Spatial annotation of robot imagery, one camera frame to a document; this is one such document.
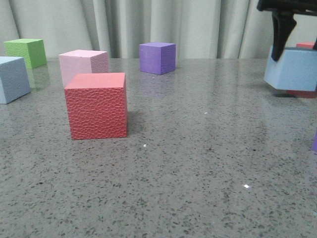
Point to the large red textured cube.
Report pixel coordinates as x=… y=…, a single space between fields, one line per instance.
x=97 y=105

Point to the far right red cube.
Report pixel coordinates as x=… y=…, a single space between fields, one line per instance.
x=303 y=94

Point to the pink foam cube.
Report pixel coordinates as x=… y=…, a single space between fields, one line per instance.
x=82 y=61

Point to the grey-green pleated curtain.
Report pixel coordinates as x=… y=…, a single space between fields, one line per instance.
x=201 y=29

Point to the purple cube at edge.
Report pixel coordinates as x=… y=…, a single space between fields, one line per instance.
x=314 y=144

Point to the light blue cube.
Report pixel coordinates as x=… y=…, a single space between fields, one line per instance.
x=14 y=81
x=295 y=70

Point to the purple foam cube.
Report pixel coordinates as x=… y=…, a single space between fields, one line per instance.
x=157 y=57

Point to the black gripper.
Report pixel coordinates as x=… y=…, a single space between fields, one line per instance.
x=283 y=20

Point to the green foam cube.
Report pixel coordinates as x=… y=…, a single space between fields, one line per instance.
x=32 y=50

